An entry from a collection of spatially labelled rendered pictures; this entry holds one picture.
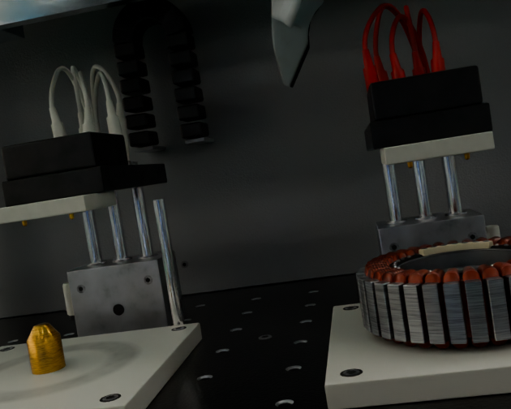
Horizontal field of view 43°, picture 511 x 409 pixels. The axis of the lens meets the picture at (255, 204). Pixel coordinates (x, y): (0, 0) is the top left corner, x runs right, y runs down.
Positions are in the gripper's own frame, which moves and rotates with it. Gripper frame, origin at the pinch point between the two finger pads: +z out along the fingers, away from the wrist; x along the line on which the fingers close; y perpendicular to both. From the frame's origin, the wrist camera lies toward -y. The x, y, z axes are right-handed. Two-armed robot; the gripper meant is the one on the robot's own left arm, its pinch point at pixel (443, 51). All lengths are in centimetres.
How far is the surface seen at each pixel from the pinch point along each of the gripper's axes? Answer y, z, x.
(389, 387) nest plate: 10.0, 10.7, -4.8
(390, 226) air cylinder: -9.8, 16.4, -3.1
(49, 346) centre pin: 3.2, 12.0, -23.7
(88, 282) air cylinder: -8.7, 16.7, -26.6
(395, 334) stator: 6.2, 11.4, -4.2
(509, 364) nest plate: 9.6, 10.5, 0.3
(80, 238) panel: -21.3, 20.5, -32.6
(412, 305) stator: 6.1, 9.7, -3.2
